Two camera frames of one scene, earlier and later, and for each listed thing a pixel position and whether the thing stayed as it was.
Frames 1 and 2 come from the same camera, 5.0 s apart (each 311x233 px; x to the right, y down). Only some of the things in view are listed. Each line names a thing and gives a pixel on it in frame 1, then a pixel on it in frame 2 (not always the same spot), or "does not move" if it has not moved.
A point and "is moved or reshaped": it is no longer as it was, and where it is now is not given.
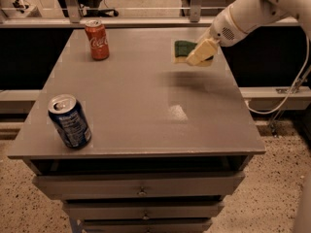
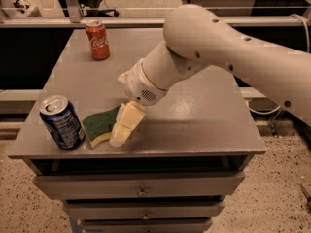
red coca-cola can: [98, 42] does not move
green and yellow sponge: [182, 49] is moved or reshaped
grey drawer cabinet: [169, 143] does not move
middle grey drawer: [186, 210] does not move
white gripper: [223, 30] -> [141, 83]
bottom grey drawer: [148, 225] does not move
